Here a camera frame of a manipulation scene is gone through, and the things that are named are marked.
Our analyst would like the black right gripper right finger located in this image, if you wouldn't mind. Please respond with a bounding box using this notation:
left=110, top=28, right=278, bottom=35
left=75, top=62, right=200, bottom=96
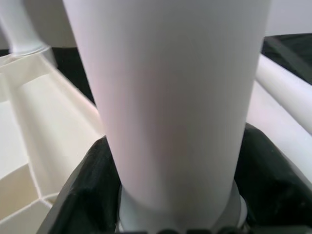
left=233, top=121, right=312, bottom=234

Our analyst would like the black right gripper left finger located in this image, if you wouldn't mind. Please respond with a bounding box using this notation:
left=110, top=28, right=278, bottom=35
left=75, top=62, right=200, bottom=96
left=41, top=136, right=124, bottom=234

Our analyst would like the white plastic children table top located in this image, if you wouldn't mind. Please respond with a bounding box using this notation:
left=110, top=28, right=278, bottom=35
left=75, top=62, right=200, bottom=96
left=0, top=46, right=109, bottom=234

